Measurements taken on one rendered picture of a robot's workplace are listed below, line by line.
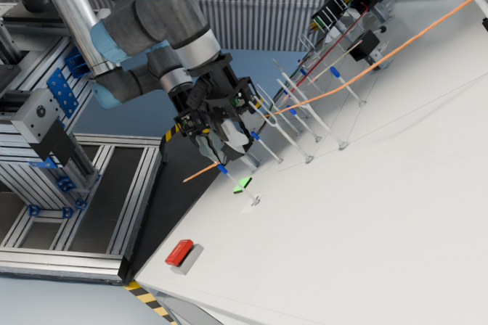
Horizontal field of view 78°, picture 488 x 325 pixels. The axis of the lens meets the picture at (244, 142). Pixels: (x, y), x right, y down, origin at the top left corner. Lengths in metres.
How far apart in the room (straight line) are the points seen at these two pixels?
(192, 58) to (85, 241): 1.38
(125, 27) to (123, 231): 1.28
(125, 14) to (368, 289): 0.49
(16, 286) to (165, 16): 1.79
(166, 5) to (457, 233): 0.45
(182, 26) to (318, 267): 0.39
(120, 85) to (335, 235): 0.67
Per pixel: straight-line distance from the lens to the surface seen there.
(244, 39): 3.09
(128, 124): 2.49
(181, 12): 0.51
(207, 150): 0.78
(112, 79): 0.85
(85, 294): 1.90
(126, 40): 0.56
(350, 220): 0.34
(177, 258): 0.58
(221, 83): 0.54
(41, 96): 1.02
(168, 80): 0.77
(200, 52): 0.52
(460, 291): 0.24
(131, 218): 1.73
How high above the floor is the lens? 1.67
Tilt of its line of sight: 49 degrees down
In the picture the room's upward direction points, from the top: straight up
